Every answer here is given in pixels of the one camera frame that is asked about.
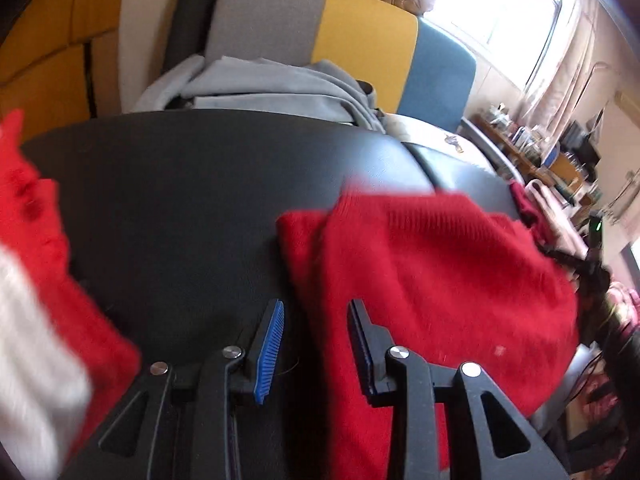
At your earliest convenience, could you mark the grey yellow blue sofa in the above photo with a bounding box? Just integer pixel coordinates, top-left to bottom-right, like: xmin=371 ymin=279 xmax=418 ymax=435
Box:
xmin=165 ymin=0 xmax=523 ymax=183

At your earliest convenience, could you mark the pink cloth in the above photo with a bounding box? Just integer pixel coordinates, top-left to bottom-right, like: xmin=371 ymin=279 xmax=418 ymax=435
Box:
xmin=525 ymin=180 xmax=592 ymax=261

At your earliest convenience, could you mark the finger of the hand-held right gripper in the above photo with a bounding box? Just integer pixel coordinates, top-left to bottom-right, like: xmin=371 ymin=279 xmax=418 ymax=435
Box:
xmin=541 ymin=244 xmax=587 ymax=273

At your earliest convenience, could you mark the grey hoodie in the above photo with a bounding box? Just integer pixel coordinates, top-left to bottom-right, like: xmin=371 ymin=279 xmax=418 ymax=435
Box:
xmin=131 ymin=55 xmax=390 ymax=135

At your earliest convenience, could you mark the bright window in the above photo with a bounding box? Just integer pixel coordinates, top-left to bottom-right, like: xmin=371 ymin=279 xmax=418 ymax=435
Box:
xmin=425 ymin=0 xmax=578 ymax=92

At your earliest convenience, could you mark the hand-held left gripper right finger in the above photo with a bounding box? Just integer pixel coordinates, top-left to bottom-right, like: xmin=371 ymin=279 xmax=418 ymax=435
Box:
xmin=347 ymin=299 xmax=572 ymax=480

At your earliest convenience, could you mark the white printed garment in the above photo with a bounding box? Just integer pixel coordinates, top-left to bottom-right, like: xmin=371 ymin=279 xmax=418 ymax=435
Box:
xmin=382 ymin=112 xmax=493 ymax=162

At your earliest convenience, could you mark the dark red cloth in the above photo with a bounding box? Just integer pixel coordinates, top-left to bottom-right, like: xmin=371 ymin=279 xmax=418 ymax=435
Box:
xmin=509 ymin=180 xmax=552 ymax=243

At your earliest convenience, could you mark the red knit sweater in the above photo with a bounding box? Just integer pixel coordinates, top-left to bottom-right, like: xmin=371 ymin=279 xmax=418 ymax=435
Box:
xmin=276 ymin=180 xmax=585 ymax=480

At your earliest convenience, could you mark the wooden cabinet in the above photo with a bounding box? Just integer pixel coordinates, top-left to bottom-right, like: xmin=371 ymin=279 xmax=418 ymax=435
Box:
xmin=0 ymin=0 xmax=132 ymax=147

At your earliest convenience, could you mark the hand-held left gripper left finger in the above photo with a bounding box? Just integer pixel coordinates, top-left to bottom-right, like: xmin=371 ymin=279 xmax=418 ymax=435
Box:
xmin=97 ymin=299 xmax=286 ymax=480

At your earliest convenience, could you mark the cluttered wooden desk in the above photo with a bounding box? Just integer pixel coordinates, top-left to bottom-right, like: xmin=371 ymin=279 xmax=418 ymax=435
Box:
xmin=472 ymin=102 xmax=607 ymax=211

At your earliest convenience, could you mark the red and white cloth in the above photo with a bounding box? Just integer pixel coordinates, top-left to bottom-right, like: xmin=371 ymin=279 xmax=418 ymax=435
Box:
xmin=0 ymin=109 xmax=143 ymax=480

